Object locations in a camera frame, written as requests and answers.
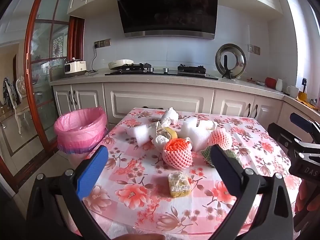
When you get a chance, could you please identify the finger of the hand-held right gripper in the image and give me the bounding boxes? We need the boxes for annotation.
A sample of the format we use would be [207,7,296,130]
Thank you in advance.
[290,112,320,142]
[267,122,304,159]

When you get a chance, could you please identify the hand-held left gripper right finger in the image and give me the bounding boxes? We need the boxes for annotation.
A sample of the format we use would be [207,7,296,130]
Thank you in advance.
[207,144,294,240]

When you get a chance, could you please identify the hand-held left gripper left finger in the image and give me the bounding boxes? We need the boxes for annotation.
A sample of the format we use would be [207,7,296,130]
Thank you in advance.
[26,145,110,240]

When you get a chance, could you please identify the trash bin with pink bag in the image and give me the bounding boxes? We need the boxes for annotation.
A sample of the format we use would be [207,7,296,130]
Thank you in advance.
[54,106,109,167]

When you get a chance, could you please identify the white paper towel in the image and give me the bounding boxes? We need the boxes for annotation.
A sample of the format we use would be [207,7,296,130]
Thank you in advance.
[152,135,169,150]

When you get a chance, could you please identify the person's right hand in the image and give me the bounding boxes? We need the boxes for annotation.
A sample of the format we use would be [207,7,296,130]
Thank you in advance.
[294,180,320,214]

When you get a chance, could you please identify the green leaf-print packet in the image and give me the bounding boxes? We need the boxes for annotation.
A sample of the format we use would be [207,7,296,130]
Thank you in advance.
[200,146,243,168]

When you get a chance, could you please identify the white mug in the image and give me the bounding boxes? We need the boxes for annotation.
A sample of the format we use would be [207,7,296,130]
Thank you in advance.
[286,85,300,98]

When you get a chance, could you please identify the pink foam-netted fruit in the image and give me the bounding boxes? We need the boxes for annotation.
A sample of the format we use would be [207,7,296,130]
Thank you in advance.
[207,128,233,153]

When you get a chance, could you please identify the white foam block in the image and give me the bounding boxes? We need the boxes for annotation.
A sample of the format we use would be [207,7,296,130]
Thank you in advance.
[180,117,199,138]
[126,124,152,147]
[194,130,213,152]

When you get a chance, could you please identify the yellowish crumbly block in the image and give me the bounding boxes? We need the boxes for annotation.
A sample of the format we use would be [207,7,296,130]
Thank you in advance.
[167,171,192,197]

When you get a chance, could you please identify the pink floral tablecloth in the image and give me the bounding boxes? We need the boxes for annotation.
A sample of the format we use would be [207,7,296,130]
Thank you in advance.
[67,107,303,240]

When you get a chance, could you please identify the orange fruit in foam net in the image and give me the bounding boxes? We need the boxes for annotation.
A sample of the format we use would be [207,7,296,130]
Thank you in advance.
[162,137,193,170]

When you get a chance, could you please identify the crumpled white wrapper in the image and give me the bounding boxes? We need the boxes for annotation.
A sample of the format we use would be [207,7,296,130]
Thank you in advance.
[161,107,179,127]

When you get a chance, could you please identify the crumpled cream paper bag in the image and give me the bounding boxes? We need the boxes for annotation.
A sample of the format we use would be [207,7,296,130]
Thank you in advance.
[149,121,165,138]

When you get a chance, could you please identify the steel pot lid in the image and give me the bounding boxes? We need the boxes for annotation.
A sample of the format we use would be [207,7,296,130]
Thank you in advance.
[215,43,247,79]

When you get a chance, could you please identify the black lid stand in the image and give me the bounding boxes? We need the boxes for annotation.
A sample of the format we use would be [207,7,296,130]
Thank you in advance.
[221,55,238,80]

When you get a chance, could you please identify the white kitchen base cabinets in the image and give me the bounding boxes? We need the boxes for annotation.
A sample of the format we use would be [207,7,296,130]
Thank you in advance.
[50,69,320,155]

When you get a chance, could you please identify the white rice cooker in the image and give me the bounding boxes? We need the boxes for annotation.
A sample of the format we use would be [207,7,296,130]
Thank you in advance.
[64,59,87,78]

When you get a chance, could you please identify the black gas stove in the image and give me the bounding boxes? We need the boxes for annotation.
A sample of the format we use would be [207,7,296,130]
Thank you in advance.
[104,64,219,80]

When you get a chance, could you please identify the wooden sliding glass door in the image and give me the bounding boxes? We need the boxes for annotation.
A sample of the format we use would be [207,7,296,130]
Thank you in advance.
[24,0,85,155]

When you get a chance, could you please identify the black range hood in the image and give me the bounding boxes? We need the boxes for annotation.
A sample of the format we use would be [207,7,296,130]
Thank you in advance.
[114,0,219,40]

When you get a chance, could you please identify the small metal wall outlet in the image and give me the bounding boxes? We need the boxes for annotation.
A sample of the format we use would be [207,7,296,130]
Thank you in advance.
[247,44,261,55]

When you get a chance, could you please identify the black power cable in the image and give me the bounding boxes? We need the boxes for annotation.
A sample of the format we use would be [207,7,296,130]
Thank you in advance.
[86,45,100,74]

